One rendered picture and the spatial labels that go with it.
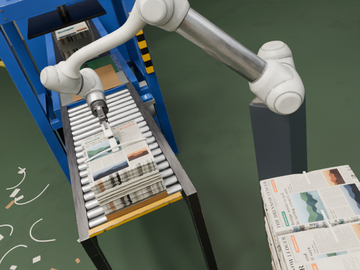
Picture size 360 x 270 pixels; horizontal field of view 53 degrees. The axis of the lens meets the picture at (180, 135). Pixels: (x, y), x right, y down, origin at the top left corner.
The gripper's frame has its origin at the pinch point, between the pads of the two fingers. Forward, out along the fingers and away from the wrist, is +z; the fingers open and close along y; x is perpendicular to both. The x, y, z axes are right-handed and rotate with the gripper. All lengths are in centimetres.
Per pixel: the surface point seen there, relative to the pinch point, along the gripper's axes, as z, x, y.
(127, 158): 8.3, -3.6, 3.4
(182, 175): 16.6, -24.6, 25.2
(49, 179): -86, 71, 168
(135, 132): -6.7, -11.2, 10.9
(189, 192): 27.9, -23.7, 19.4
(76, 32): -168, -1, 91
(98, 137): -13.6, 5.7, 14.8
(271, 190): 45, -53, 8
